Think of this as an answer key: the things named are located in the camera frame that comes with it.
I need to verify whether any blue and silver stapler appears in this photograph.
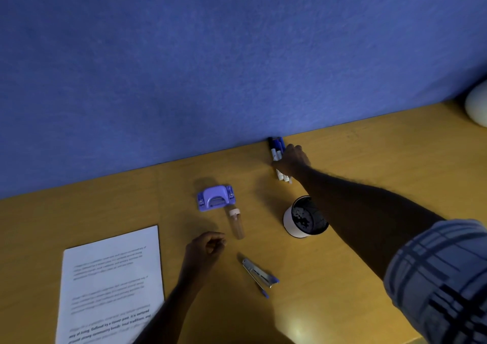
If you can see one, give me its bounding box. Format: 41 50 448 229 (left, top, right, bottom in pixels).
241 258 280 300

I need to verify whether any white cup with black interior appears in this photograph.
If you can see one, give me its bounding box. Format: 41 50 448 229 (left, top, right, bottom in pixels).
283 195 329 239

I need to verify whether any plaid shirt sleeve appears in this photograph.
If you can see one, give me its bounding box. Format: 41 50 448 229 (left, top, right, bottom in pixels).
383 219 487 344

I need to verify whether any person's left hand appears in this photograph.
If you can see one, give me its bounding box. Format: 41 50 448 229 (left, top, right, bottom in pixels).
184 231 228 280

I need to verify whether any white round object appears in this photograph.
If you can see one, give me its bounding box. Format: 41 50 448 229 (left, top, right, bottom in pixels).
464 80 487 128

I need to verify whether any person's left forearm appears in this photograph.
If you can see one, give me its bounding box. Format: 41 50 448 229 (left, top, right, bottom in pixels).
131 273 206 344

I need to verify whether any clear vial with white cap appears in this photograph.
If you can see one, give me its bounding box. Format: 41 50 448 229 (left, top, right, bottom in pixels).
228 208 245 240

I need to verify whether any purple hole punch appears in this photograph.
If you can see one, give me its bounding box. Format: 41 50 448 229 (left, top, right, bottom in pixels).
196 185 236 212

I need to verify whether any black cap whiteboard marker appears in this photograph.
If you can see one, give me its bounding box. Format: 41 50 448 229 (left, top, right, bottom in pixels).
268 137 285 182

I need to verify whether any printed white paper sheet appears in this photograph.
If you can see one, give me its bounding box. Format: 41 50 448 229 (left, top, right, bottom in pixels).
55 225 165 344

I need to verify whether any person's right hand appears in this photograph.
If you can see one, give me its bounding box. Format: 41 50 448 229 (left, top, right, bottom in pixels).
271 144 312 178

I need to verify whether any person's right forearm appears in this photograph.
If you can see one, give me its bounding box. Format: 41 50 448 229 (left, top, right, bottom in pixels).
294 163 446 281

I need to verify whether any blue cap whiteboard marker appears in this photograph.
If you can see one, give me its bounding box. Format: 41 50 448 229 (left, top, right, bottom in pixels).
273 138 290 183
279 137 293 185

